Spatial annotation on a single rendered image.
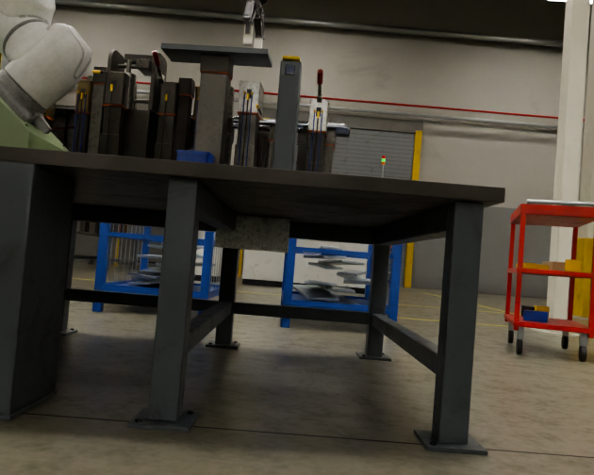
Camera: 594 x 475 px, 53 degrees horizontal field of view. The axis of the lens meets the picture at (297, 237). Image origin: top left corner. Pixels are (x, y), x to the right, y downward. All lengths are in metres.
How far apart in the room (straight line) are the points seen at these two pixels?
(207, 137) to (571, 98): 4.47
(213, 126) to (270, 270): 8.21
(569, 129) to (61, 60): 4.90
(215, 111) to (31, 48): 0.61
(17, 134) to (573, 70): 5.18
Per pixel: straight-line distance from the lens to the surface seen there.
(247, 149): 2.22
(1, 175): 1.73
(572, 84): 6.12
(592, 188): 9.11
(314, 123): 2.22
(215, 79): 2.14
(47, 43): 1.85
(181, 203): 1.63
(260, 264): 10.23
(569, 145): 5.98
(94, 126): 2.36
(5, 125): 1.77
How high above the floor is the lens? 0.46
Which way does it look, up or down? 2 degrees up
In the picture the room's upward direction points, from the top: 5 degrees clockwise
